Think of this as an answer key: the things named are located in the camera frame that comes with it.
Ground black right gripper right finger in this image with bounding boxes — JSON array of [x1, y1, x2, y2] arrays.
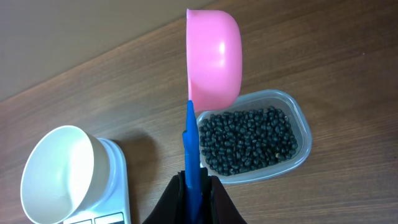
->
[[200, 168, 247, 224]]

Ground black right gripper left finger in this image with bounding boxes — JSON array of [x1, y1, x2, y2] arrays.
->
[[143, 172, 186, 224]]

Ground pink scoop with blue handle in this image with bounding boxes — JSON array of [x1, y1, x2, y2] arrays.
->
[[182, 9, 243, 223]]

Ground white digital kitchen scale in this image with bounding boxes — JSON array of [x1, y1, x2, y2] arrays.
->
[[63, 138, 131, 224]]

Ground white bowl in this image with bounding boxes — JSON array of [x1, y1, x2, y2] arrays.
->
[[21, 126, 111, 223]]

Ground black beans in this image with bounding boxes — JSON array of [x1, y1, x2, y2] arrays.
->
[[198, 106, 298, 176]]

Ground clear plastic container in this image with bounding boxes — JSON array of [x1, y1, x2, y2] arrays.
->
[[197, 90, 312, 184]]

